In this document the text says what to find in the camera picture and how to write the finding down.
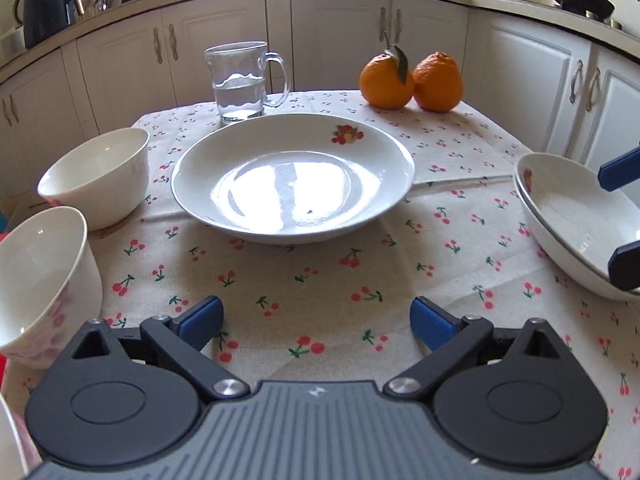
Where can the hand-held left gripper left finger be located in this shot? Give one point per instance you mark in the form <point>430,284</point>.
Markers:
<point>202,319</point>

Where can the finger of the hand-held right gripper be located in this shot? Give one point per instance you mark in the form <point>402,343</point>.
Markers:
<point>627,267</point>
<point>620,172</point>

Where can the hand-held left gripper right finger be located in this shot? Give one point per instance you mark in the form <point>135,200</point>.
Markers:
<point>432,324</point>

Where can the white bowl pink flowers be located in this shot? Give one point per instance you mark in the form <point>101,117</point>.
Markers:
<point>40,270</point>
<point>7,440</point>

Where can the cherry print tablecloth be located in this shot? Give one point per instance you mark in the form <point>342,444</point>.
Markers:
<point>320,275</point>

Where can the bumpy orange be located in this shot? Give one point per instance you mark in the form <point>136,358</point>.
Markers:
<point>437,82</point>

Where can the glass mug with water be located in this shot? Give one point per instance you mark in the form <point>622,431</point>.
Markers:
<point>237,85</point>

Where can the orange with green leaf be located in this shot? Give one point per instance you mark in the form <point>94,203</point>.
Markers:
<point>382,85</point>

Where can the white appliance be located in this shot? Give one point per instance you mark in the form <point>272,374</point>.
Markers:
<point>11,45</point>

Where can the black electric kettle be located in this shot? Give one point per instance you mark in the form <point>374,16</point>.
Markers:
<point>47,10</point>

